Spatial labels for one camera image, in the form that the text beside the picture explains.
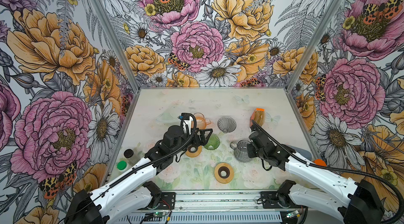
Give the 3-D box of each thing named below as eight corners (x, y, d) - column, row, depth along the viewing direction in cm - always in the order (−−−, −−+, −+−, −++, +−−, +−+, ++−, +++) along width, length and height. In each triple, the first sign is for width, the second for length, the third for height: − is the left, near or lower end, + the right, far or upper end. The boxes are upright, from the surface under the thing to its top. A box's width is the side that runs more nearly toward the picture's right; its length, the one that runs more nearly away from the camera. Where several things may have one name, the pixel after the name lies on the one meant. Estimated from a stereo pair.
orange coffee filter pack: (249, 127, 102) (253, 118, 94) (249, 116, 108) (252, 107, 100) (261, 129, 101) (266, 120, 94) (260, 118, 107) (265, 109, 99)
